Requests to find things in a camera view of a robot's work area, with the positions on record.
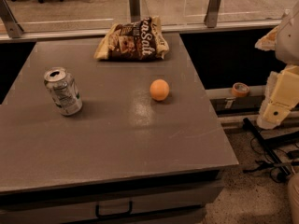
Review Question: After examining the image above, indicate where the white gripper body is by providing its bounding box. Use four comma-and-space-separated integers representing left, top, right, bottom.
276, 2, 299, 65

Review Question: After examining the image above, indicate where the person's leg in tan trousers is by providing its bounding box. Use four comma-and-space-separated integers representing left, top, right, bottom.
288, 174, 299, 224

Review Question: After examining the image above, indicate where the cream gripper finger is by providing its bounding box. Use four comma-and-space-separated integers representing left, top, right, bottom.
255, 26, 278, 51
257, 64, 299, 130

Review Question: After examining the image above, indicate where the black stand with cables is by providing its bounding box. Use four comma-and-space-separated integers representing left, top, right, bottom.
243, 118, 299, 183

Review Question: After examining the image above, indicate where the orange fruit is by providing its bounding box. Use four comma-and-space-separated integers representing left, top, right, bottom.
149, 79, 170, 101

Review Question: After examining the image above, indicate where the metal railing bracket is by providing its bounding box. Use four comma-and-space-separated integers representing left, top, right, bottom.
204, 0, 221, 28
0, 0, 23, 38
129, 0, 141, 22

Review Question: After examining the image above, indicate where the right metal railing bracket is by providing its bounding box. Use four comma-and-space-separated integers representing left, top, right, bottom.
204, 0, 221, 28

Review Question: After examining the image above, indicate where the orange tape roll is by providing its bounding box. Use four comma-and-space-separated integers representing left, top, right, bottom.
231, 82, 249, 97

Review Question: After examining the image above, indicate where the grey drawer with black handle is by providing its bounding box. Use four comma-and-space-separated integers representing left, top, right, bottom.
0, 171, 223, 224

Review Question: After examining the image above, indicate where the middle metal railing bracket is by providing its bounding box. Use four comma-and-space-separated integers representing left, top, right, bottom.
129, 0, 141, 22

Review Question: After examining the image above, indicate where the left metal railing bracket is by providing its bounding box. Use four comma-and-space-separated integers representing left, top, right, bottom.
0, 0, 23, 38

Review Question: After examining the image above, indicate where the brown chip bag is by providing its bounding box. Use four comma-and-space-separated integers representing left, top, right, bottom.
94, 16, 169, 61

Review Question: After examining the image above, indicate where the silver 7up soda can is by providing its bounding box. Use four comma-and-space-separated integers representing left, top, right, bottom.
44, 67, 82, 116

